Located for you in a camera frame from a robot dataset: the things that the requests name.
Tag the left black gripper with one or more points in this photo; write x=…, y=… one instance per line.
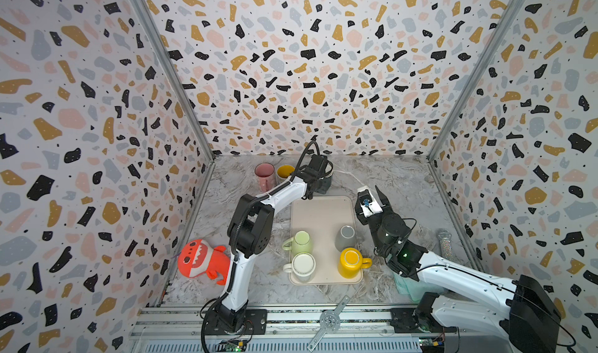
x=321, y=176

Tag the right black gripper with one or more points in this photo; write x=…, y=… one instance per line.
x=377, y=214

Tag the blue butterfly mug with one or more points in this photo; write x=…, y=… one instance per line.
x=284, y=172

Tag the pink mug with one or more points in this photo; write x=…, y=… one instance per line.
x=266, y=176

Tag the light green mug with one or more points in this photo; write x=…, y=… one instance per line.
x=299, y=243

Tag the dark green mug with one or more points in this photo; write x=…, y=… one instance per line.
x=326, y=181

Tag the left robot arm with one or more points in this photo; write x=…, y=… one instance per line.
x=249, y=234

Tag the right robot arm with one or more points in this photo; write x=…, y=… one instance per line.
x=519, y=311

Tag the grey mug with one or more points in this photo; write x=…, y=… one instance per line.
x=346, y=237

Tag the yellow mug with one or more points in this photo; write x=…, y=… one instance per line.
x=352, y=263

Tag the white mug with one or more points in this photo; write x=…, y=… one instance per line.
x=303, y=267

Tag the beige plastic tray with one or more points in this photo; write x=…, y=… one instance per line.
x=322, y=218

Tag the glitter filled glass tube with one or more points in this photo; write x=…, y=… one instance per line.
x=445, y=242

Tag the light green cloth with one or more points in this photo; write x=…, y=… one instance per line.
x=415, y=289

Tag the red shark toy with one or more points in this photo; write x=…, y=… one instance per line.
x=200, y=258

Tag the metal perforated bracket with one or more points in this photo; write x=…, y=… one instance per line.
x=329, y=322

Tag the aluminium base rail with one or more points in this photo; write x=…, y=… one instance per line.
x=306, y=328

